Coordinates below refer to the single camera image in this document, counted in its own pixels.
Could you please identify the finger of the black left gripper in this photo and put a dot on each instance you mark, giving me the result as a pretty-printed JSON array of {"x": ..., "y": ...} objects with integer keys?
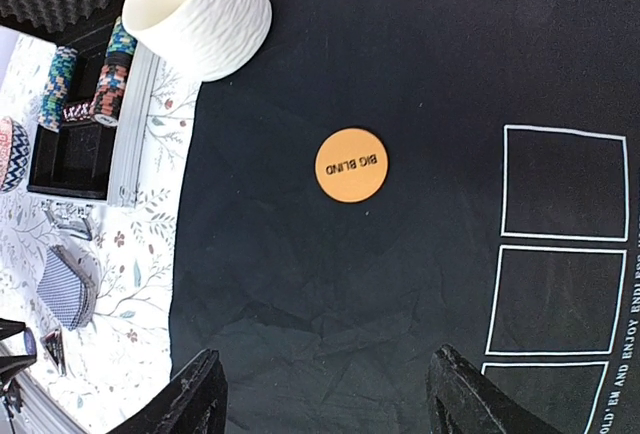
[{"x": 13, "y": 361}]

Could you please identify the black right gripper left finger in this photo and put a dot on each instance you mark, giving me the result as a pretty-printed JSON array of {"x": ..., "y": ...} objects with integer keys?
[{"x": 194, "y": 401}]

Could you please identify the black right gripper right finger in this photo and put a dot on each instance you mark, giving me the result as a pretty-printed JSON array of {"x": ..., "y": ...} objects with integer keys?
[{"x": 504, "y": 397}]

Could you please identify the orange big blind button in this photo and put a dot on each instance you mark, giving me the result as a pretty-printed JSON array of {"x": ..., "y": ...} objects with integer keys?
[{"x": 351, "y": 165}]

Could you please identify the purple small blind button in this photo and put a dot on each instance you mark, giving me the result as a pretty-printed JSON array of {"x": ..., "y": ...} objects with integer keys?
[{"x": 29, "y": 342}]

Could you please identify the red triangular all-in marker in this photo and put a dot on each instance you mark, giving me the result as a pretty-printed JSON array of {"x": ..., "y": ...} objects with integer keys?
[{"x": 53, "y": 346}]

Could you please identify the blue playing card deck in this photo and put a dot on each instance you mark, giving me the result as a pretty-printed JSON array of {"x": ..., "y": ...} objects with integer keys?
[{"x": 66, "y": 289}]

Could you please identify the floral table cloth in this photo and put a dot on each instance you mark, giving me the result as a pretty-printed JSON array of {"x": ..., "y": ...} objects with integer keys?
[{"x": 121, "y": 359}]

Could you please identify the red patterned bowl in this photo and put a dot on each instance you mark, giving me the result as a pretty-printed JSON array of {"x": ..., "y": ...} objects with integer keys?
[{"x": 15, "y": 154}]

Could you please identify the aluminium poker chip case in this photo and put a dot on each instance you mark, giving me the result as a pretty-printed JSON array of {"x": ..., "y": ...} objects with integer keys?
[{"x": 69, "y": 169}]

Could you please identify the row of red dice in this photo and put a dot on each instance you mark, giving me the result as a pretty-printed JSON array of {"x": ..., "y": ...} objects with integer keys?
[{"x": 77, "y": 112}]

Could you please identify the red black chip stack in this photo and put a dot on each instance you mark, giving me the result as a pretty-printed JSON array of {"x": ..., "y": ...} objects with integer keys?
[{"x": 109, "y": 94}]

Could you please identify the blue green chip stack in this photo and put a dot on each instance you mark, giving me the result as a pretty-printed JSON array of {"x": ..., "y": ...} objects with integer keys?
[{"x": 57, "y": 88}]

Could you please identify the black poker mat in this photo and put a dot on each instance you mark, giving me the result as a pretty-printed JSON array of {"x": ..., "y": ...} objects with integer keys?
[{"x": 507, "y": 226}]

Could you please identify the white ceramic cup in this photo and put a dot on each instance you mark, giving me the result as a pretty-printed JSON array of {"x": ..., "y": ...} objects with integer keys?
[{"x": 204, "y": 39}]

